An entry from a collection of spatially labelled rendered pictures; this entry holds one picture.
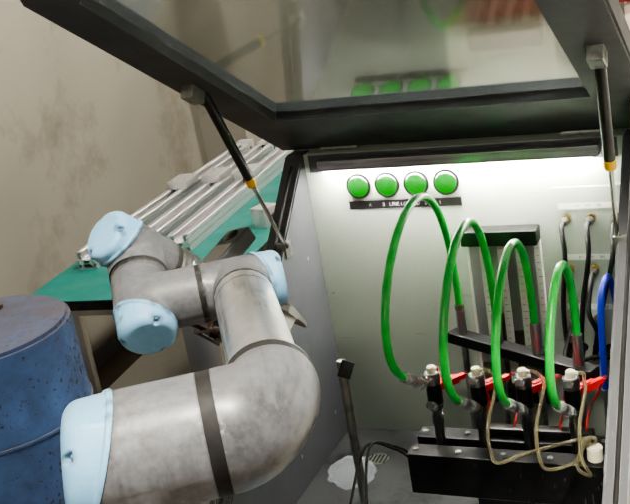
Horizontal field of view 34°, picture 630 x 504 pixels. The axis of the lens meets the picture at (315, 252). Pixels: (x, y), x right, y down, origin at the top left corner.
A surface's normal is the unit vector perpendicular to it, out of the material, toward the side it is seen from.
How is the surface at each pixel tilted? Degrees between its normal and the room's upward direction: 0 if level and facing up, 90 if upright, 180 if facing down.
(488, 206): 90
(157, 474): 86
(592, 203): 90
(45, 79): 90
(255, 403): 48
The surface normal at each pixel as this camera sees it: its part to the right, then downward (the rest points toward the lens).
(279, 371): 0.46, -0.76
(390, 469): -0.16, -0.93
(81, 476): 0.07, 0.05
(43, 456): 0.63, 0.15
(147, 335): 0.22, 0.70
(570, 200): -0.39, 0.36
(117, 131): 0.94, -0.05
